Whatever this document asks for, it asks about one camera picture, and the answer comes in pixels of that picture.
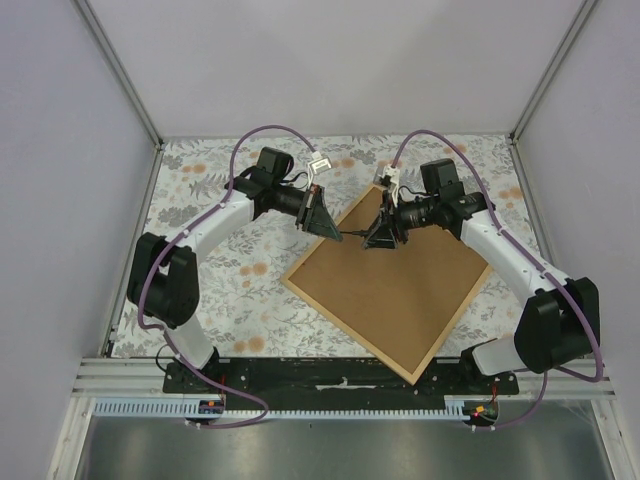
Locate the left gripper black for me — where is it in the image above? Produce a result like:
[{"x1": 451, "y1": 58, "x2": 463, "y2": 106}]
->
[{"x1": 273, "y1": 183, "x2": 342, "y2": 243}]

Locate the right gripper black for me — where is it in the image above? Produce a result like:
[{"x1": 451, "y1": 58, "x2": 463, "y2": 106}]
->
[{"x1": 362, "y1": 191, "x2": 439, "y2": 252}]

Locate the red black screwdriver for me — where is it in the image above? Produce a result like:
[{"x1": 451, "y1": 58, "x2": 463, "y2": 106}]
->
[{"x1": 340, "y1": 230, "x2": 369, "y2": 238}]

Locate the wooden picture frame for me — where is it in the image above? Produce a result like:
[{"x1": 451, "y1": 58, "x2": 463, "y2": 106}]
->
[{"x1": 282, "y1": 227, "x2": 491, "y2": 384}]

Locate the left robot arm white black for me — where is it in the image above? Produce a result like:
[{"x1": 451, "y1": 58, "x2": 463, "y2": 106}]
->
[{"x1": 126, "y1": 147, "x2": 342, "y2": 393}]

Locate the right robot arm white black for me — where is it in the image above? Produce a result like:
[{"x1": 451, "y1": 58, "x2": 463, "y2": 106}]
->
[{"x1": 363, "y1": 159, "x2": 600, "y2": 394}]

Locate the floral patterned table mat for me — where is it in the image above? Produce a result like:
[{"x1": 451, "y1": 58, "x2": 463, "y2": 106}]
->
[{"x1": 110, "y1": 133, "x2": 572, "y2": 359}]

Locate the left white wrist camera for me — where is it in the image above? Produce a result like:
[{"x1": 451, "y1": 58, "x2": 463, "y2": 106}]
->
[{"x1": 306, "y1": 151, "x2": 333, "y2": 186}]

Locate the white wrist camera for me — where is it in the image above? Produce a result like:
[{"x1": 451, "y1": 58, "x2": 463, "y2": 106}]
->
[
  {"x1": 373, "y1": 164, "x2": 400, "y2": 206},
  {"x1": 306, "y1": 151, "x2": 333, "y2": 186}
]

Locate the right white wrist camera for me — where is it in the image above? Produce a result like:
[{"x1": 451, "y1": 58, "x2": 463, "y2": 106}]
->
[{"x1": 373, "y1": 164, "x2": 400, "y2": 206}]

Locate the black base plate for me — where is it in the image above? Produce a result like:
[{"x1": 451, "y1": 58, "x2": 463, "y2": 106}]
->
[{"x1": 162, "y1": 356, "x2": 521, "y2": 414}]

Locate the black thin base cable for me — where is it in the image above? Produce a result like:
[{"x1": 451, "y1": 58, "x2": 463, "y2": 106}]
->
[{"x1": 155, "y1": 344, "x2": 181, "y2": 374}]

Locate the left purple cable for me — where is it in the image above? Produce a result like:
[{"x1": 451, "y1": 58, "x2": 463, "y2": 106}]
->
[{"x1": 136, "y1": 124, "x2": 321, "y2": 432}]

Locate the white slotted cable duct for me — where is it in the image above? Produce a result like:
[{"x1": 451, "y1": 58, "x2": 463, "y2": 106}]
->
[{"x1": 93, "y1": 397, "x2": 471, "y2": 421}]

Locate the left aluminium corner post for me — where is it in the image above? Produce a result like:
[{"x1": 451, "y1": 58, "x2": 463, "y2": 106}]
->
[{"x1": 71, "y1": 0, "x2": 164, "y2": 150}]

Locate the aluminium corner post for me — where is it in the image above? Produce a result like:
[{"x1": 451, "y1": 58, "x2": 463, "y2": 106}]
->
[
  {"x1": 71, "y1": 0, "x2": 164, "y2": 150},
  {"x1": 509, "y1": 0, "x2": 600, "y2": 145}
]

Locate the right aluminium corner post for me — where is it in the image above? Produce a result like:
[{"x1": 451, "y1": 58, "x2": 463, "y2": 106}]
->
[{"x1": 509, "y1": 0, "x2": 600, "y2": 145}]

